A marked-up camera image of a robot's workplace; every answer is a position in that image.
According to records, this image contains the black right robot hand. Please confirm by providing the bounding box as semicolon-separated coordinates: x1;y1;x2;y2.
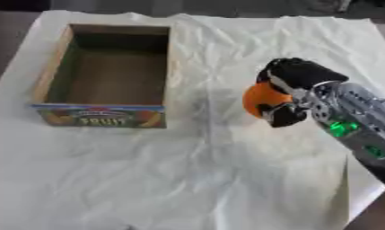
255;57;351;128

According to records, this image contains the orange toy fruit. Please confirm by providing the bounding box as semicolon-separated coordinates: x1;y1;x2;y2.
241;81;294;119

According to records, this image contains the open cardboard box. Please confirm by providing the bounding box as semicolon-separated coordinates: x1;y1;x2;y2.
30;22;172;129

